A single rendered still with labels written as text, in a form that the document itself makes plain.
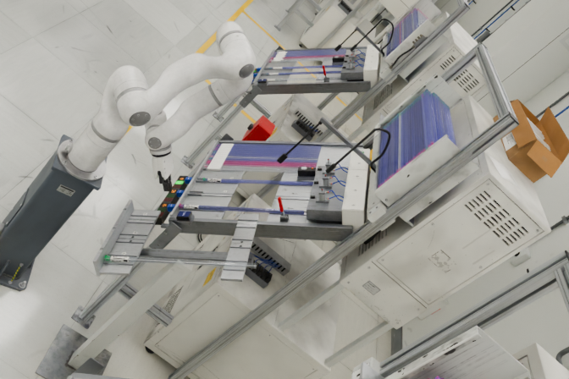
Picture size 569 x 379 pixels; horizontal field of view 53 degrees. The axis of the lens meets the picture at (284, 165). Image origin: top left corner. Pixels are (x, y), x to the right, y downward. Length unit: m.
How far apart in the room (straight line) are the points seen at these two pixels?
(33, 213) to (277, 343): 1.12
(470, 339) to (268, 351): 1.51
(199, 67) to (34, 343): 1.34
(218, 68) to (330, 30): 4.83
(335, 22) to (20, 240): 4.88
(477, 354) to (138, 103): 1.27
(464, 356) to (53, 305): 1.92
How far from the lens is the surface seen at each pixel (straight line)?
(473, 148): 1.91
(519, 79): 5.32
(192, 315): 2.57
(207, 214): 2.29
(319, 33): 6.74
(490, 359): 1.28
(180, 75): 1.97
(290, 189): 2.39
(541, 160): 2.36
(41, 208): 2.36
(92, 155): 2.16
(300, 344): 2.56
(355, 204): 2.13
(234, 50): 1.95
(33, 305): 2.71
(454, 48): 3.35
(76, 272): 2.89
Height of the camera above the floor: 2.18
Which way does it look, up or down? 28 degrees down
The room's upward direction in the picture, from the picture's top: 47 degrees clockwise
